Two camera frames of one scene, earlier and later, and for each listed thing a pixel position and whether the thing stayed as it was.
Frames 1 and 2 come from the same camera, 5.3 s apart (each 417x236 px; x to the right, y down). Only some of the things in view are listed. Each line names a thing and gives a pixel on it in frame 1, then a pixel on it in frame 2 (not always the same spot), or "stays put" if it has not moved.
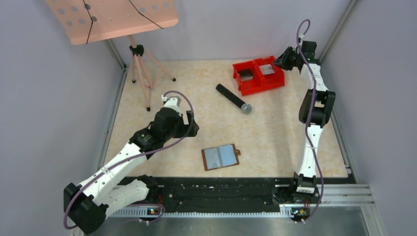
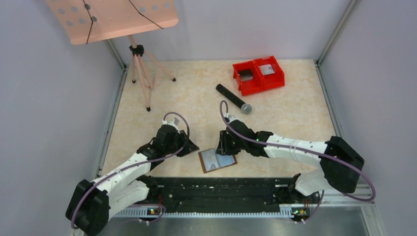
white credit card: (267, 69) stays put
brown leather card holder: (221, 157) stays put
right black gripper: (282, 61) to (223, 138)
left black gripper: (190, 130) to (190, 147)
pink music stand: (84, 21) stays put
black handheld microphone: (246, 108) stays put
